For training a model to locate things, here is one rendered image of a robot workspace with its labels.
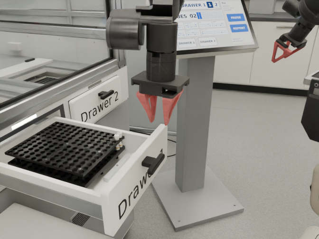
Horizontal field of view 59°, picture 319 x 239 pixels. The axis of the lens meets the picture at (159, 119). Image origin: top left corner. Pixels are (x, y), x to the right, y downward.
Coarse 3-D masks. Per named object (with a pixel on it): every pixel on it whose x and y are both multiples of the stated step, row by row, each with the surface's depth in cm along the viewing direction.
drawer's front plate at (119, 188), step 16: (160, 128) 71; (144, 144) 64; (160, 144) 71; (128, 160) 58; (128, 176) 56; (144, 176) 64; (112, 192) 50; (128, 192) 57; (112, 208) 52; (128, 208) 58; (112, 224) 53
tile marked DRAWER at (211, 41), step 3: (198, 39) 132; (201, 39) 133; (204, 39) 133; (207, 39) 134; (210, 39) 134; (213, 39) 134; (201, 42) 132; (204, 42) 133; (207, 42) 133; (210, 42) 134; (213, 42) 134; (216, 42) 134; (201, 45) 132; (204, 45) 132; (207, 45) 133; (210, 45) 133; (213, 45) 134; (216, 45) 134
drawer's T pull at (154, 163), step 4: (148, 156) 62; (160, 156) 62; (164, 156) 63; (144, 160) 61; (148, 160) 61; (152, 160) 61; (156, 160) 61; (160, 160) 61; (144, 164) 60; (148, 164) 60; (152, 164) 60; (156, 164) 60; (152, 168) 58; (156, 168) 60; (148, 172) 58; (152, 172) 58
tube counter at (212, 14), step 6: (192, 12) 135; (198, 12) 136; (204, 12) 137; (210, 12) 138; (216, 12) 139; (222, 12) 140; (192, 18) 134; (198, 18) 135; (204, 18) 136; (210, 18) 137; (216, 18) 138
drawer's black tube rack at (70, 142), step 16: (48, 128) 78; (64, 128) 78; (80, 128) 77; (32, 144) 69; (48, 144) 69; (64, 144) 69; (80, 144) 70; (96, 144) 70; (16, 160) 67; (32, 160) 63; (48, 160) 63; (64, 160) 63; (80, 160) 63; (112, 160) 69; (48, 176) 63; (64, 176) 63; (80, 176) 61; (96, 176) 63
